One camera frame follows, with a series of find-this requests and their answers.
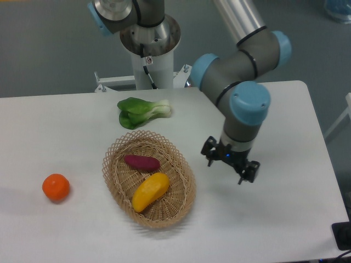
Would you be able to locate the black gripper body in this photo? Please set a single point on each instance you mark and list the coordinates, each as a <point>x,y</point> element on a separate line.
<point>236,159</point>

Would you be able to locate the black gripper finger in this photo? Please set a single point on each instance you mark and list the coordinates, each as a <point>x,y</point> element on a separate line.
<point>209,150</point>
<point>249,171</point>

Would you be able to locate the yellow mango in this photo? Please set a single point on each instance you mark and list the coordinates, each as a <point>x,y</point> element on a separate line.
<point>149,191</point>

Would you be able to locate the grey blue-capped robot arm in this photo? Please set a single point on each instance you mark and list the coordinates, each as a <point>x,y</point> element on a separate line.
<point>151,36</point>

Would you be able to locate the oval woven wicker basket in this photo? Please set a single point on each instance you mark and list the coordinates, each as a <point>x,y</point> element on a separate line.
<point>123,180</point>

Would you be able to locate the purple sweet potato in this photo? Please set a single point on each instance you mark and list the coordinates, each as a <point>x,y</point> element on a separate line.
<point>144,163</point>

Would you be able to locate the green bok choy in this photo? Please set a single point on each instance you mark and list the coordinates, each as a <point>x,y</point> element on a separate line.
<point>136,112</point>

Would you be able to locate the black device at table edge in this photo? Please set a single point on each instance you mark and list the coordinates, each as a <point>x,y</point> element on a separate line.
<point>341,232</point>

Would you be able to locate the orange tangerine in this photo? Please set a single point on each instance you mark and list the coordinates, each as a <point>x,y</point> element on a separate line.
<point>56,187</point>

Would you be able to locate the blue object top right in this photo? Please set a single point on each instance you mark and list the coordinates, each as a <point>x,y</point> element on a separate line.
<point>339,10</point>

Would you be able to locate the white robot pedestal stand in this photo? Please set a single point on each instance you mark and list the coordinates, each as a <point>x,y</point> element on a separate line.
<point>158,70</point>

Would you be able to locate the white frame at right edge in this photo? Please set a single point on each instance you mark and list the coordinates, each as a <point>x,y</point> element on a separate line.
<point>339,124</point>

